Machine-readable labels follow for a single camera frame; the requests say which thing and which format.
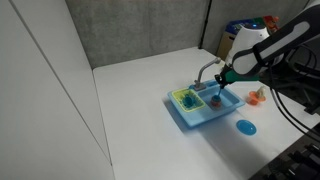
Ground cream toy food piece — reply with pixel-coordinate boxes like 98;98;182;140
255;85;268;99

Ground grey toy faucet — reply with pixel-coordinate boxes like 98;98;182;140
194;57;222;92

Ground black vertical pole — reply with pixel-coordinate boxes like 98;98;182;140
198;0;213;50

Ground black clamp equipment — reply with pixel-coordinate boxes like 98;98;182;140
249;123;320;180

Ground yellow-green dish rack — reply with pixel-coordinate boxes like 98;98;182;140
171;88;206;113

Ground wooden toy storage shelf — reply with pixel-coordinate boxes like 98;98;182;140
216;14;281;62

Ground teal toy cup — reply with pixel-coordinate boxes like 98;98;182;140
182;94;198;109

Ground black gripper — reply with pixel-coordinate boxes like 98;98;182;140
214;64;237;90

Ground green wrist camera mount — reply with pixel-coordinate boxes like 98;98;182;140
227;73;262;83

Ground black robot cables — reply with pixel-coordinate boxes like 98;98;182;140
266;43;320;145

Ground orange toy cup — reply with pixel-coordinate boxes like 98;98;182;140
210;99;223;109

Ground light blue toy sink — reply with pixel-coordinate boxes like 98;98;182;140
167;79;246;129

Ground blue toy plate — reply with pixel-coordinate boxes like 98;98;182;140
236;119;258;136

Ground orange toy bowl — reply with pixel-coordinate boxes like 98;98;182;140
248;90;267;106

